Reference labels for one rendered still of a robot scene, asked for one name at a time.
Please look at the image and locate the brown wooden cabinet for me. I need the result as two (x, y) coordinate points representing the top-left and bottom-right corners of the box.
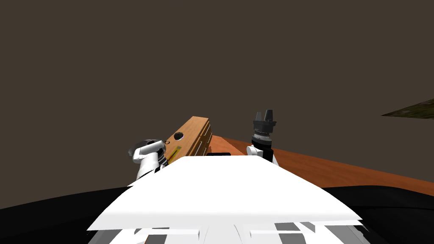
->
(164, 116), (214, 165)

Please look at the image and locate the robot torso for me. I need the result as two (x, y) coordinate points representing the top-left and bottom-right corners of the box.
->
(86, 152), (371, 244)

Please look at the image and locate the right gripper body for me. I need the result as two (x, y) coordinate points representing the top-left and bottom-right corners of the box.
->
(252, 119), (277, 136)

